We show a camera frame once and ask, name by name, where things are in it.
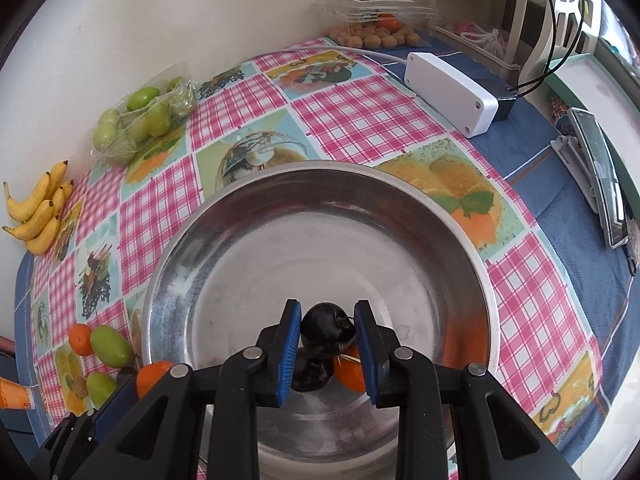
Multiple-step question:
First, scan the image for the black plum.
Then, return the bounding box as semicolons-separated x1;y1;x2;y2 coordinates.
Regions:
300;302;359;356

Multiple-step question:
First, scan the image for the white plastic box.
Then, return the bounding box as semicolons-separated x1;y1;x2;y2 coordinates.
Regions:
404;51;500;138

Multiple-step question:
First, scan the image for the pile of brown longans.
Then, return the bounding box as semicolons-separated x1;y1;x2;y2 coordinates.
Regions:
325;24;422;51

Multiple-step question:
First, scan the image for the green jujube fruit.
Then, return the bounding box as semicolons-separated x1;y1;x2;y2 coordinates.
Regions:
86;372;119;408
90;325;134;368

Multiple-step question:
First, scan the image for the clear plastic clamshell container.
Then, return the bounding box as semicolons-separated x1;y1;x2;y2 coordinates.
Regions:
315;0;436;36

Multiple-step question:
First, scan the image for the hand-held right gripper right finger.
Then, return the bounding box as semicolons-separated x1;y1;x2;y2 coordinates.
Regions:
353;299;581;480

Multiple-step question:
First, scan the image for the round metal bowl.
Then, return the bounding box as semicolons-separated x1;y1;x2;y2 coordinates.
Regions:
141;159;501;480

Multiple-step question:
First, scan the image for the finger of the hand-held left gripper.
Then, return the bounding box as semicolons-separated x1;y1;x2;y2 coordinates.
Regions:
30;367;140;480

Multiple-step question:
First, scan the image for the black power adapter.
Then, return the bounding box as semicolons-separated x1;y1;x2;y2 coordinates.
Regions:
492;87;521;123

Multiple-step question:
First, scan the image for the white phone holder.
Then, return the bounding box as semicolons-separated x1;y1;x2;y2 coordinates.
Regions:
550;135;601;213

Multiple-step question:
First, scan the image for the heap of green jujubes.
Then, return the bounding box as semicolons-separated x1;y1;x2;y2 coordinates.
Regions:
93;76;193;153

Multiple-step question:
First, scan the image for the yellow banana bunch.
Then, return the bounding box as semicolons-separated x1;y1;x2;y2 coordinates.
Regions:
1;160;75;256

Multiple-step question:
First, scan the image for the clear plastic wrapped tray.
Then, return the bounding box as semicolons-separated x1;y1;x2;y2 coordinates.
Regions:
90;62;198;166

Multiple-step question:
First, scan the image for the teal framed white board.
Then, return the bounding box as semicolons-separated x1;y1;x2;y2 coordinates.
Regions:
545;52;640;211

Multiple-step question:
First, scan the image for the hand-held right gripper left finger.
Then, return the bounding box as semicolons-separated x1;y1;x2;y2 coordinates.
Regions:
70;299;303;480

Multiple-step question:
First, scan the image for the pink checked printed tablecloth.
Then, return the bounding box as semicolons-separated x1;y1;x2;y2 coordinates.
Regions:
30;50;606;480

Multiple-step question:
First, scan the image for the white plastic bag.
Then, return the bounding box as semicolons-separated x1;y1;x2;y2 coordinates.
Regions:
435;20;516;61

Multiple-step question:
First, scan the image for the black cable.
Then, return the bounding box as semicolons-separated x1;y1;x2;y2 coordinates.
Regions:
515;0;558;93
520;0;588;96

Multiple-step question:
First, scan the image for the smartphone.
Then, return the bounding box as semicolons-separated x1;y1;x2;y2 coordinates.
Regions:
570;107;630;248

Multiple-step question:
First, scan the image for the white plastic chair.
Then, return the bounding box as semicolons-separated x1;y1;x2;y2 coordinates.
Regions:
505;0;603;86

